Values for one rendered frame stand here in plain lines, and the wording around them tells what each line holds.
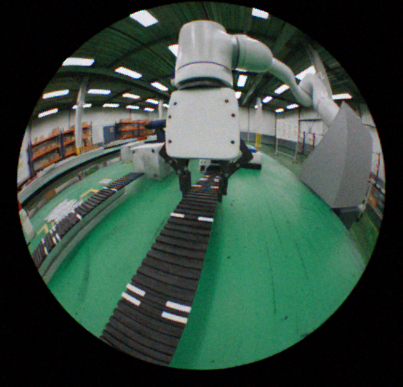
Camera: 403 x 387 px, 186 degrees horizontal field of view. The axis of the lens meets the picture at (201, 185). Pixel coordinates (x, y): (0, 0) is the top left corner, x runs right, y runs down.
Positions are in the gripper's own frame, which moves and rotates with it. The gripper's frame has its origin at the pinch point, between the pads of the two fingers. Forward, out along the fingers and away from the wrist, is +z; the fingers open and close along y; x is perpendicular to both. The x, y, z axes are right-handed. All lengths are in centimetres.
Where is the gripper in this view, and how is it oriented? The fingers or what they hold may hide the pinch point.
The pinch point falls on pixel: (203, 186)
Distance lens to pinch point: 20.8
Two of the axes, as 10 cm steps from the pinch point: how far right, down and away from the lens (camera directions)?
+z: 0.0, 9.1, 4.1
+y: 9.8, 0.8, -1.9
